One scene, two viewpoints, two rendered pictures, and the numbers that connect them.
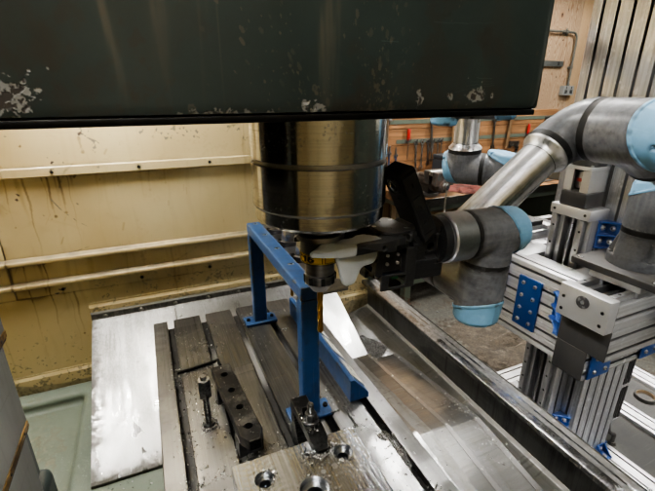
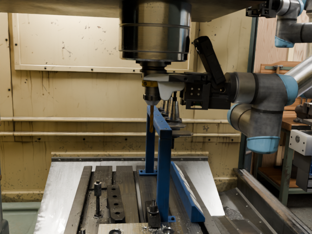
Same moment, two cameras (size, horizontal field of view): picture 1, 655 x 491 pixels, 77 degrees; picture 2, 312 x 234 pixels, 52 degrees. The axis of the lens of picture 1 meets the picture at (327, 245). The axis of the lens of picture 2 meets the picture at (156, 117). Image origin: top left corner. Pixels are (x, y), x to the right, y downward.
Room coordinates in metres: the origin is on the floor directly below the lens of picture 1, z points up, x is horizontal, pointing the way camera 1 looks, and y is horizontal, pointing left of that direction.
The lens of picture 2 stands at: (-0.21, -0.20, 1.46)
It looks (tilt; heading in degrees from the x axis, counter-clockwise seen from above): 11 degrees down; 16
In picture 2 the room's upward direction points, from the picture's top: 2 degrees clockwise
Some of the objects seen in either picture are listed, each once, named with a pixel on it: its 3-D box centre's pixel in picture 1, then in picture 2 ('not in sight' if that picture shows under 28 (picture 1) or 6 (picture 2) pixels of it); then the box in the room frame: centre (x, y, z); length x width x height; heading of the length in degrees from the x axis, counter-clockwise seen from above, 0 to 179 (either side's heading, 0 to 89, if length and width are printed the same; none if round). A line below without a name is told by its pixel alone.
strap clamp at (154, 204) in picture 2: (309, 432); (152, 221); (0.61, 0.03, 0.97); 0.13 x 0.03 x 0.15; 23
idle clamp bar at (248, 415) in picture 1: (236, 409); (115, 208); (0.72, 0.20, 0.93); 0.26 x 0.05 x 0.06; 28
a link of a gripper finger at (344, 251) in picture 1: (347, 263); (165, 87); (0.47, -0.02, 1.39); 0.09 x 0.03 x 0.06; 127
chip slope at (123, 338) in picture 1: (245, 371); (134, 206); (1.09, 0.26, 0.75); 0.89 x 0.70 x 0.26; 113
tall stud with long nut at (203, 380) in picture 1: (206, 400); (97, 198); (0.71, 0.26, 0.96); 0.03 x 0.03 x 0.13
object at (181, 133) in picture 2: (331, 285); (182, 133); (0.77, -0.01, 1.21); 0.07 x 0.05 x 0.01; 113
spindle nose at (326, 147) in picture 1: (319, 166); (154, 33); (0.49, 0.01, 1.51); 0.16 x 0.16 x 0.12
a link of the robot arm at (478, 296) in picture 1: (472, 285); (261, 128); (0.62, -0.24, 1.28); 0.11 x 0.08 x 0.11; 24
